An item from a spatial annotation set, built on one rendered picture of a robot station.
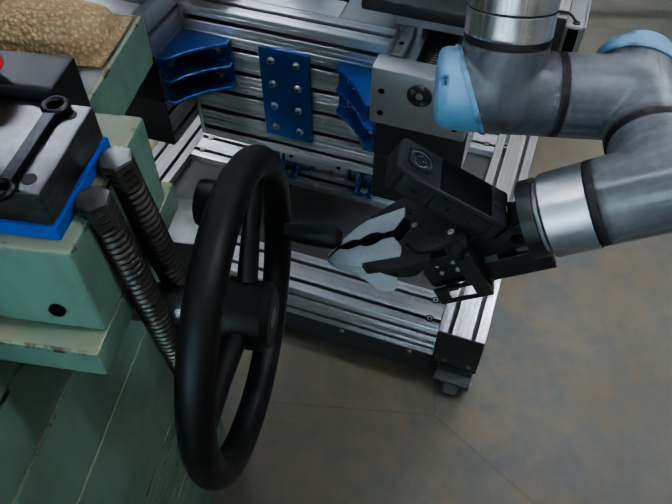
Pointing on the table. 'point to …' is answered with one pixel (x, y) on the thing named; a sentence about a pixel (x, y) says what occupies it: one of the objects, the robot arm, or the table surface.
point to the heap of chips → (61, 29)
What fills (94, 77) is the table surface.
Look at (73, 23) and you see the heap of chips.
